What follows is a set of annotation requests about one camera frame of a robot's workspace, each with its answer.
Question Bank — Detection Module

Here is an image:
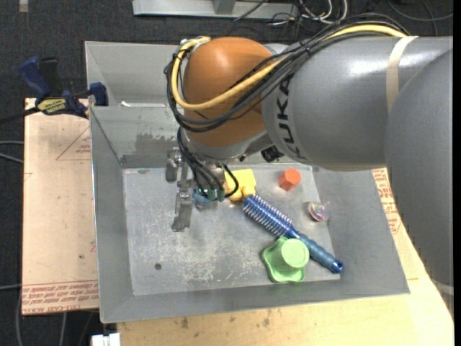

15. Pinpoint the small blue toy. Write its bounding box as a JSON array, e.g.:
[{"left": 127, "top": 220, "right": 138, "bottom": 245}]
[{"left": 192, "top": 188, "right": 219, "bottom": 210}]

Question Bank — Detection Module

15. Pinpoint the green star-shaped cup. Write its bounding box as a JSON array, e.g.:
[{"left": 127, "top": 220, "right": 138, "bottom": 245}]
[{"left": 261, "top": 236, "right": 311, "bottom": 284}]

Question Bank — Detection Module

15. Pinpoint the clear multicoloured spinning top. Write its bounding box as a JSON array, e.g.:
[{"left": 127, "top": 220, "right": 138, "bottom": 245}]
[{"left": 304, "top": 200, "right": 331, "bottom": 223}]

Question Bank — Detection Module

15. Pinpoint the yellow toy block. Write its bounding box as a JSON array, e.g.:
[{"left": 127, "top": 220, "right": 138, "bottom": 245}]
[{"left": 222, "top": 169, "right": 257, "bottom": 203}]

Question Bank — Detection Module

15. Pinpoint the brown cardboard board red print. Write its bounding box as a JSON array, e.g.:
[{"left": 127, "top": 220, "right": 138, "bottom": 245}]
[{"left": 21, "top": 97, "right": 404, "bottom": 316}]

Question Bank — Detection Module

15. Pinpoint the grey metal bin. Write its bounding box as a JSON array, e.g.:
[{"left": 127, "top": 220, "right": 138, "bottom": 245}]
[{"left": 84, "top": 40, "right": 411, "bottom": 324}]

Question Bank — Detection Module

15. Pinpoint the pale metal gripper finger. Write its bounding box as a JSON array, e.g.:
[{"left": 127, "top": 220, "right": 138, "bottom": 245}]
[
  {"left": 171, "top": 189, "right": 194, "bottom": 233},
  {"left": 166, "top": 149, "right": 183, "bottom": 184}
]

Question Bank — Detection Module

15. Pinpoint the blue hair brush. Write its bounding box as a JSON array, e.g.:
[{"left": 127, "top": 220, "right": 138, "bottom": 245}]
[{"left": 241, "top": 193, "right": 345, "bottom": 275}]

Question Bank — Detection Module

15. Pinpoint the orange-red hexagonal block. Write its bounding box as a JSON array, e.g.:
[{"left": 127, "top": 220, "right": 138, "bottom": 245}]
[{"left": 277, "top": 167, "right": 303, "bottom": 192}]

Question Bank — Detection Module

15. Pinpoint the black cylinder on white bracket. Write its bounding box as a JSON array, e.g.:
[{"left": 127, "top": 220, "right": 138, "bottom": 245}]
[{"left": 260, "top": 145, "right": 286, "bottom": 163}]

